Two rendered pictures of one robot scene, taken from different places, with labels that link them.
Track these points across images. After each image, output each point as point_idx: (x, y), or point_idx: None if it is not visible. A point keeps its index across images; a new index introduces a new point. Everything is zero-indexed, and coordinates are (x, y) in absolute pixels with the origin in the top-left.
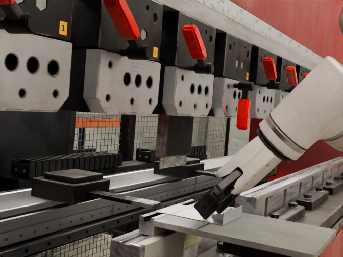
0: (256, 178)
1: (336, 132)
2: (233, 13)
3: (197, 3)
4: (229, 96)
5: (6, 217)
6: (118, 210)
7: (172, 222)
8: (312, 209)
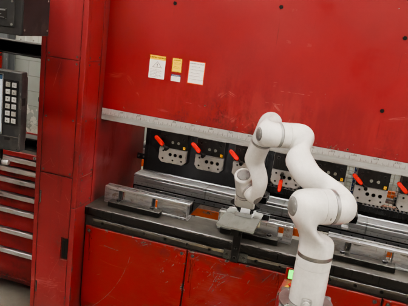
0: (238, 203)
1: (241, 193)
2: None
3: (248, 141)
4: (278, 176)
5: (227, 195)
6: (286, 215)
7: (231, 209)
8: None
